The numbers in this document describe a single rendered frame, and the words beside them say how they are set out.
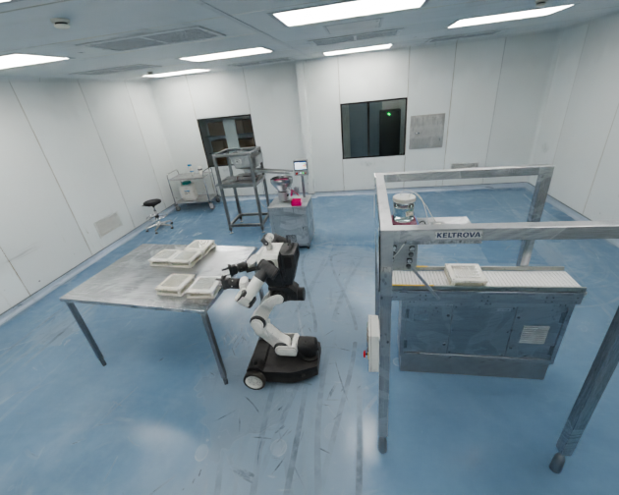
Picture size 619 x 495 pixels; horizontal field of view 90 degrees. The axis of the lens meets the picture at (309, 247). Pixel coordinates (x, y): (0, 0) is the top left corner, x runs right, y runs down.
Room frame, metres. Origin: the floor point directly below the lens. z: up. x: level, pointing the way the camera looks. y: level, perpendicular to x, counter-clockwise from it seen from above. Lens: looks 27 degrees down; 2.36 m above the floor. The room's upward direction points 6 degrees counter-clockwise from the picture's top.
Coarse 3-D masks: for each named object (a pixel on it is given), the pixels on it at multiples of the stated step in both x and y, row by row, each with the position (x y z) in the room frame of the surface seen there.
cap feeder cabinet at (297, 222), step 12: (276, 204) 4.75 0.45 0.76; (288, 204) 4.68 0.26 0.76; (276, 216) 4.62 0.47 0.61; (288, 216) 4.58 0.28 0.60; (300, 216) 4.54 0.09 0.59; (312, 216) 5.02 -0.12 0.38; (276, 228) 4.63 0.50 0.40; (288, 228) 4.59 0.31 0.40; (300, 228) 4.55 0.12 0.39; (312, 228) 4.91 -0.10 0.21; (300, 240) 4.55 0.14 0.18
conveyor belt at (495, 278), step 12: (396, 276) 2.08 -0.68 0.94; (408, 276) 2.06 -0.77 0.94; (432, 276) 2.03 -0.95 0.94; (444, 276) 2.01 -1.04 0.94; (492, 276) 1.94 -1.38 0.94; (504, 276) 1.92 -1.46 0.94; (516, 276) 1.91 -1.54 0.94; (528, 276) 1.89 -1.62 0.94; (540, 276) 1.87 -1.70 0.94; (552, 276) 1.86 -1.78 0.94; (564, 276) 1.84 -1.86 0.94
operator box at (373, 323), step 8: (368, 320) 1.29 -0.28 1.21; (376, 320) 1.29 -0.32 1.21; (368, 328) 1.23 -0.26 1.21; (376, 328) 1.23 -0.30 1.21; (368, 336) 1.18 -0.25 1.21; (376, 336) 1.17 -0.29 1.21; (368, 344) 1.18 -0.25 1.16; (376, 344) 1.17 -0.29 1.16; (368, 352) 1.18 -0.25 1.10; (376, 352) 1.17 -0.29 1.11; (368, 360) 1.18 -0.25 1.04; (376, 360) 1.17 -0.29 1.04; (368, 368) 1.18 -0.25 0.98; (376, 368) 1.17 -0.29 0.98
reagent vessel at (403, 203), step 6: (396, 198) 1.98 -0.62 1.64; (402, 198) 1.96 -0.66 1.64; (408, 198) 1.95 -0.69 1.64; (414, 198) 1.95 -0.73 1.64; (396, 204) 1.97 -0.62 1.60; (402, 204) 1.95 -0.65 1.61; (408, 204) 1.94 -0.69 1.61; (414, 204) 1.96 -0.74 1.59; (396, 210) 1.97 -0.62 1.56; (402, 210) 1.94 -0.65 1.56; (408, 210) 1.94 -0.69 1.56; (414, 210) 1.97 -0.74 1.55; (396, 216) 1.97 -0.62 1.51; (402, 216) 1.94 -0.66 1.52; (408, 216) 1.94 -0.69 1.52; (402, 222) 1.94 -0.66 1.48
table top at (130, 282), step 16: (128, 256) 3.13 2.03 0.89; (144, 256) 3.08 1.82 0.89; (208, 256) 2.91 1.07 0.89; (224, 256) 2.87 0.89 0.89; (240, 256) 2.83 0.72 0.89; (112, 272) 2.79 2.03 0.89; (128, 272) 2.75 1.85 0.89; (144, 272) 2.72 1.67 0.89; (160, 272) 2.68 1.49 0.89; (176, 272) 2.65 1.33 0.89; (192, 272) 2.61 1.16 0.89; (208, 272) 2.58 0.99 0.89; (224, 272) 2.54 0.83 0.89; (80, 288) 2.54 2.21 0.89; (96, 288) 2.51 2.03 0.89; (112, 288) 2.48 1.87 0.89; (128, 288) 2.45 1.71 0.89; (144, 288) 2.41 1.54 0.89; (112, 304) 2.23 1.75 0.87; (128, 304) 2.18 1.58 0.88; (144, 304) 2.15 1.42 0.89; (160, 304) 2.12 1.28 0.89; (176, 304) 2.10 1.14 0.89; (192, 304) 2.07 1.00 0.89; (208, 304) 2.05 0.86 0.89
